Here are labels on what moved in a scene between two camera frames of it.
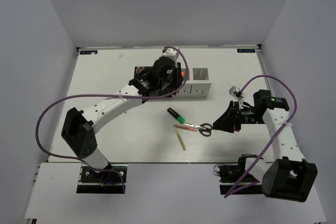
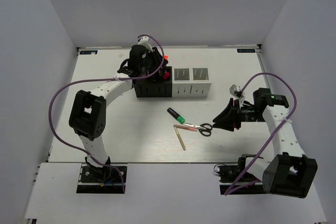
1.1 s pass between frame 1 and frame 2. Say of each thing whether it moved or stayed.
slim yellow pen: stayed
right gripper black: stayed
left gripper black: moved
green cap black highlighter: stayed
